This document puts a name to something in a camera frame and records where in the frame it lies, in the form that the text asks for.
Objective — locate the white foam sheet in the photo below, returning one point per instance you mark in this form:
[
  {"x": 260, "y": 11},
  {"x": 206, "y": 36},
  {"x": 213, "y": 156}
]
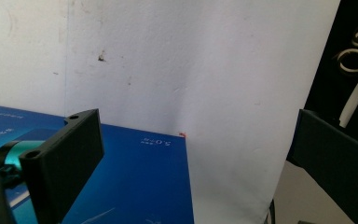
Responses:
[{"x": 199, "y": 62}]

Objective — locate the blue cardboard box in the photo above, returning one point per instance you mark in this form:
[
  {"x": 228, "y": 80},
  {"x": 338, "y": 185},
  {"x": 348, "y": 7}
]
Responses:
[{"x": 143, "y": 180}]

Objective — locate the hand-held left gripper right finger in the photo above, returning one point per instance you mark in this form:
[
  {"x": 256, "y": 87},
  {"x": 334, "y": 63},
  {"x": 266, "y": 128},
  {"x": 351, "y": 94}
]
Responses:
[{"x": 335, "y": 168}]

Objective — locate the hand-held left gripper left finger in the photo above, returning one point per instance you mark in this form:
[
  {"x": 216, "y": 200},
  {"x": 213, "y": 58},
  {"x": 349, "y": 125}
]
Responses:
[{"x": 65, "y": 165}]

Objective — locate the white tube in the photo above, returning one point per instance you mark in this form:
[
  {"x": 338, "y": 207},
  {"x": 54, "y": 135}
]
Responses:
[{"x": 355, "y": 96}]

